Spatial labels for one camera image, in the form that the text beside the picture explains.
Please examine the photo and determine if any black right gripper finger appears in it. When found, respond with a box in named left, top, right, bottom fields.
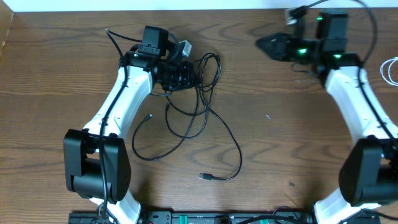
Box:
left=257, top=32, right=291, bottom=47
left=257, top=42, right=289, bottom=62

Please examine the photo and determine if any white USB cable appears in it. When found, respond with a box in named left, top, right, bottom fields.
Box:
left=379, top=56, right=398, bottom=87

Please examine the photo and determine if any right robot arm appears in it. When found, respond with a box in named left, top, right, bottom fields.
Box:
left=256, top=6, right=397, bottom=223

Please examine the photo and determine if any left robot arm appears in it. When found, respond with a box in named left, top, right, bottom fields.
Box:
left=63, top=26, right=199, bottom=223

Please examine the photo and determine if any cardboard box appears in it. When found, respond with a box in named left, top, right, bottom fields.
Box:
left=0, top=0, right=14, bottom=55

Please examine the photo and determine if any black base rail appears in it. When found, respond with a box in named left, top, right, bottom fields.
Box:
left=68, top=210, right=382, bottom=224

